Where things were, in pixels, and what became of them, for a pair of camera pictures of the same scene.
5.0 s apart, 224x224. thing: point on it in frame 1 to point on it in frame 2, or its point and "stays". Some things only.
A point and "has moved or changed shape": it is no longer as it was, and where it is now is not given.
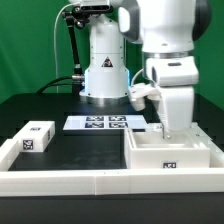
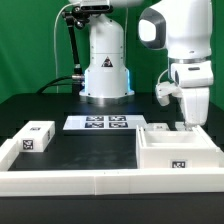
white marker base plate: x=104 y=122 stays
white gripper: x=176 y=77 to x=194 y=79
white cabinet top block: x=35 y=136 stays
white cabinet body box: x=144 y=148 has moved or changed shape
